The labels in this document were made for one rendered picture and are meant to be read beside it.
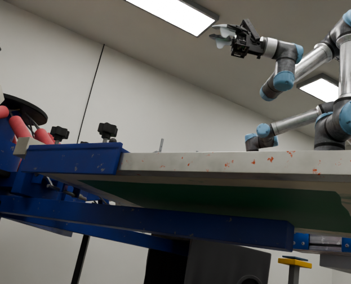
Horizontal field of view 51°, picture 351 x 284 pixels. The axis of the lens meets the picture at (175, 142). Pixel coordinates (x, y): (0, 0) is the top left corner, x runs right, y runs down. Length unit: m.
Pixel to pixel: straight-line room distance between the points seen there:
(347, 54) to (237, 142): 3.36
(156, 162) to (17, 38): 3.53
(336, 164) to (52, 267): 3.37
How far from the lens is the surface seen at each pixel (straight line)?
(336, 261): 1.55
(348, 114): 1.44
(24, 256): 3.71
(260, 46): 1.49
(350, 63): 1.59
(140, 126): 4.15
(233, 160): 0.62
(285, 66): 1.46
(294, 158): 0.59
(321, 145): 1.55
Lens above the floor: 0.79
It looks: 19 degrees up
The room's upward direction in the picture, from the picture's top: 11 degrees clockwise
